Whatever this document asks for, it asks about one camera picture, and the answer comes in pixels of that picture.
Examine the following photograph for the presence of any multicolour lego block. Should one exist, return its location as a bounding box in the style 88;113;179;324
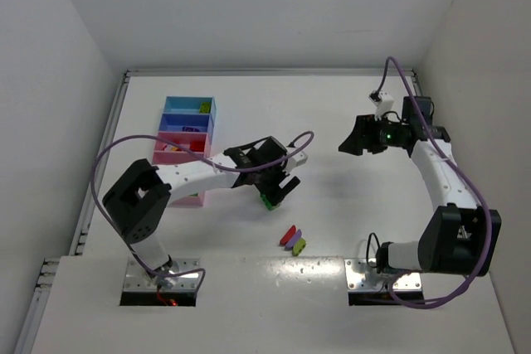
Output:
260;194;280;211

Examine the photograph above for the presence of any purple flower lego brick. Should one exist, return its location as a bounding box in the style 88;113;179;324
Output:
182;126;202;133

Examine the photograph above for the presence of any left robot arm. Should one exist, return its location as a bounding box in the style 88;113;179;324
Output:
103;136;308;276

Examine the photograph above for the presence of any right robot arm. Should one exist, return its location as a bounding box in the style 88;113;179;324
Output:
339;93;501;276

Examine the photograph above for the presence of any red half round lego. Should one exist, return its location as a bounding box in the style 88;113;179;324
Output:
280;225;297;246

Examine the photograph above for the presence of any purple half round lego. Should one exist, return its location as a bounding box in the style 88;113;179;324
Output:
285;230;302;250

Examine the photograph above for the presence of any lime small lego brick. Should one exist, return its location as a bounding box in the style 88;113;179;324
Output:
292;238;306;256

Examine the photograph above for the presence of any upper pink bin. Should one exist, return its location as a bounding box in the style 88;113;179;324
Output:
158;132;211;153

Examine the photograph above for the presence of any light blue bin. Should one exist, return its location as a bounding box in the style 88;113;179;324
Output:
163;96;217;116

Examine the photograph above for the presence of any dark blue bin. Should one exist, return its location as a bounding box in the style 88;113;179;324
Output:
158;113;213;133

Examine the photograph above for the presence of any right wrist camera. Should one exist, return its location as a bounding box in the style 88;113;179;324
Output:
368;90;394;119

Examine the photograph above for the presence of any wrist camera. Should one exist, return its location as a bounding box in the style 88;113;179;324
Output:
368;90;394;119
285;151;308;173

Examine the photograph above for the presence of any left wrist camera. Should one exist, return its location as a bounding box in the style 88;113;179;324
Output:
285;151;308;173

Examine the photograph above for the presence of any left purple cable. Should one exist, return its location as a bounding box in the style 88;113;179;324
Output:
90;130;315;289

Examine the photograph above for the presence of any purple cable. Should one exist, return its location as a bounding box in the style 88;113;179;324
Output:
90;130;315;289
368;56;493;310

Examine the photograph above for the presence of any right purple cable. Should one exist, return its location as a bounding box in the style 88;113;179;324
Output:
368;56;493;310

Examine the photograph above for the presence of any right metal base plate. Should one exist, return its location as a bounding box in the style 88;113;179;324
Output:
344;258;422;293

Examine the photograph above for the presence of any metal base plate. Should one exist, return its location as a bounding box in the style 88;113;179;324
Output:
344;258;422;293
123;259;202;293

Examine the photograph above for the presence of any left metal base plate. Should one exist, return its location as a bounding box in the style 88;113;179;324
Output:
123;259;202;293

